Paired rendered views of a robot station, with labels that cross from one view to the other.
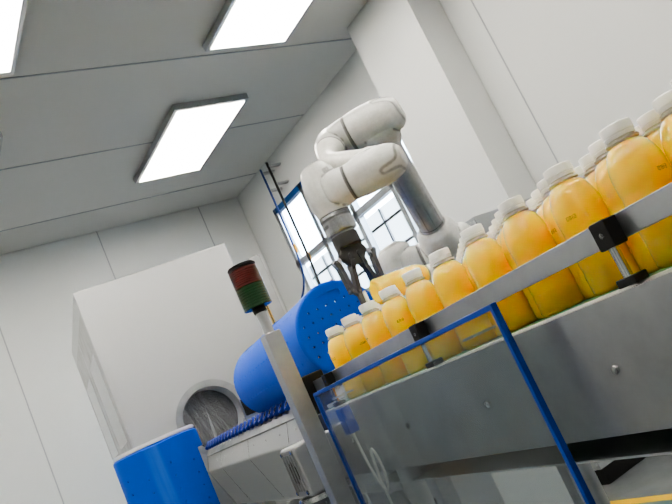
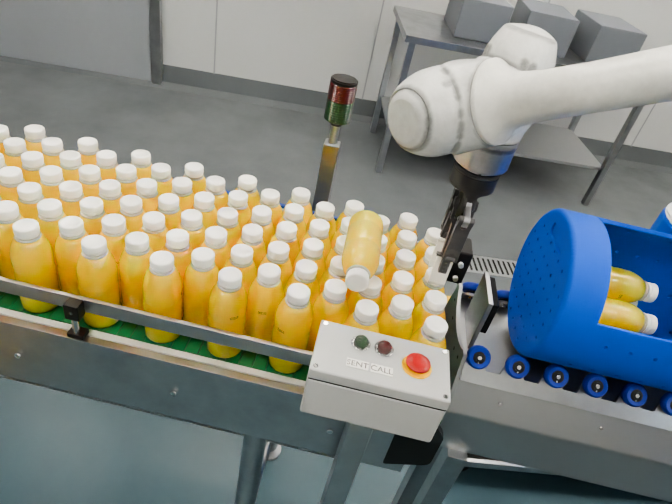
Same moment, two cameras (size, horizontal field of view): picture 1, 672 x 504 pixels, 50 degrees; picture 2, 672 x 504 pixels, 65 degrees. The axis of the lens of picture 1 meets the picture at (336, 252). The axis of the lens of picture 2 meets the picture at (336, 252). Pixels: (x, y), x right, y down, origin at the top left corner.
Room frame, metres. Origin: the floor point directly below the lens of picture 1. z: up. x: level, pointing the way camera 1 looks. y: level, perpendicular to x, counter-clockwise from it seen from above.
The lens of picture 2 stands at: (2.12, -0.83, 1.66)
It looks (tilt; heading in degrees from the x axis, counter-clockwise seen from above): 37 degrees down; 116
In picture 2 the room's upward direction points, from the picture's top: 13 degrees clockwise
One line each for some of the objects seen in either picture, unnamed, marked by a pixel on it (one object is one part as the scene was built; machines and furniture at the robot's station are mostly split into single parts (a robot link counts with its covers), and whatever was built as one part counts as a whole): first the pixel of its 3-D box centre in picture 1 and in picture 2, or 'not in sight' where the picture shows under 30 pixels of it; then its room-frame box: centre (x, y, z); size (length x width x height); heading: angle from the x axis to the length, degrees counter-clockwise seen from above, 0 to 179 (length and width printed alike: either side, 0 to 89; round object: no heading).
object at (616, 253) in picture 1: (617, 251); not in sight; (0.84, -0.29, 0.94); 0.03 x 0.02 x 0.08; 26
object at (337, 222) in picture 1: (339, 225); (484, 149); (1.94, -0.04, 1.34); 0.09 x 0.09 x 0.06
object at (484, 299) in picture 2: not in sight; (481, 310); (2.04, 0.04, 0.99); 0.10 x 0.02 x 0.12; 116
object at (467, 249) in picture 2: (315, 393); (450, 261); (1.91, 0.20, 0.95); 0.10 x 0.07 x 0.10; 116
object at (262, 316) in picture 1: (254, 299); (338, 111); (1.53, 0.20, 1.18); 0.06 x 0.06 x 0.16
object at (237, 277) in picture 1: (245, 278); (342, 90); (1.53, 0.20, 1.23); 0.06 x 0.06 x 0.04
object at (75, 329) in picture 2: not in sight; (75, 318); (1.48, -0.47, 0.94); 0.03 x 0.02 x 0.08; 26
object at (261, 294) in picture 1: (253, 297); (338, 109); (1.53, 0.20, 1.18); 0.06 x 0.06 x 0.05
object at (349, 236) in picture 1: (350, 249); (469, 189); (1.94, -0.04, 1.26); 0.08 x 0.07 x 0.09; 116
